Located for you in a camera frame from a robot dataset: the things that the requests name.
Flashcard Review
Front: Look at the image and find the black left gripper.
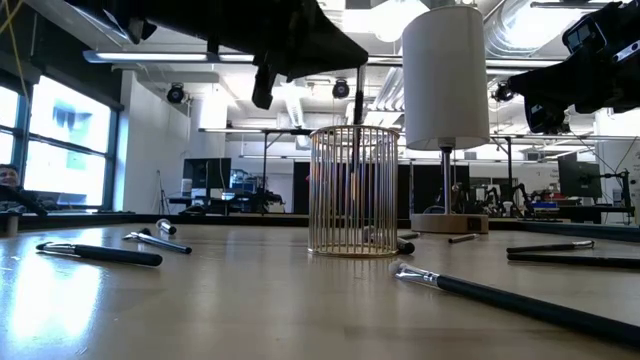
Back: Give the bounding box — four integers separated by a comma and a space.
114, 0, 369, 110

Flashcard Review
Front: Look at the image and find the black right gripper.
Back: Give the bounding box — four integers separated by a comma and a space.
507, 0, 640, 135

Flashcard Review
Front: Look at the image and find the thin black silver-ferrule brush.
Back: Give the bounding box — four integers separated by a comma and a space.
505, 239, 596, 255

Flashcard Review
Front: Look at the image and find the long thin black brush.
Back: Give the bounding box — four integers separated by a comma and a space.
506, 252, 640, 270

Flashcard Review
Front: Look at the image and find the thick black silver-headed brush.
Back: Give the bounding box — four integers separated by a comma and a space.
360, 225, 417, 256

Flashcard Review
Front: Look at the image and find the silver-handled brow brush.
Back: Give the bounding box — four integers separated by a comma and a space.
122, 228, 193, 255

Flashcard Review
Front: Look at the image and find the thick black-handled makeup brush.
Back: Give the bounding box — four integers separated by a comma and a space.
35, 241, 164, 268

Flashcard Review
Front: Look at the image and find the black monitor on arm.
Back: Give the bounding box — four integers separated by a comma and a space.
558, 152, 603, 199

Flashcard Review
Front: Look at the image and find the background robot workstation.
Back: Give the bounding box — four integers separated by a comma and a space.
469, 182, 561, 221

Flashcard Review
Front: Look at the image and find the white shade table lamp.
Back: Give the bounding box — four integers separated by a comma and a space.
402, 4, 491, 235

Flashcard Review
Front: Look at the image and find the dark partition panel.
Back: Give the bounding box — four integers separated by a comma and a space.
292, 160, 471, 217

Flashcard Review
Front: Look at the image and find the black computer monitor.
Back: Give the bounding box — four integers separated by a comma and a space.
182, 157, 233, 190

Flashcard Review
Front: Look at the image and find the long ceiling light fixture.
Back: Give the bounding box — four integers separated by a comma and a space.
82, 49, 566, 69

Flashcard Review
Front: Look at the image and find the background office desk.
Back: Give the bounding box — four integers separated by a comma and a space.
167, 192, 287, 216

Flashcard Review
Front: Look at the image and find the long black white-tipped brush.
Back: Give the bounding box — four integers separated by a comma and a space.
388, 259, 640, 347

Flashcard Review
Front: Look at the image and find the large window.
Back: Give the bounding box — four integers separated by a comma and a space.
0, 69, 124, 211

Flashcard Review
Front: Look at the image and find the person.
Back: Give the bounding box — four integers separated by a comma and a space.
0, 163, 49, 215

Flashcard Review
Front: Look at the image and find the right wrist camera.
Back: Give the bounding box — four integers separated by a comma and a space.
561, 13, 609, 55

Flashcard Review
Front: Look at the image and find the silver ventilation duct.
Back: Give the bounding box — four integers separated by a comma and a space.
482, 0, 569, 59

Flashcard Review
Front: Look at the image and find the gold wire basket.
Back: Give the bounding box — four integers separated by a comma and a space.
307, 124, 401, 259

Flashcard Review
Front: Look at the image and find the black table frame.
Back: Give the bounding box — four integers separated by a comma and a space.
0, 212, 640, 245

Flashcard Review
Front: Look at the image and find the yellow cable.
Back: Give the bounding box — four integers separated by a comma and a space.
0, 0, 31, 101

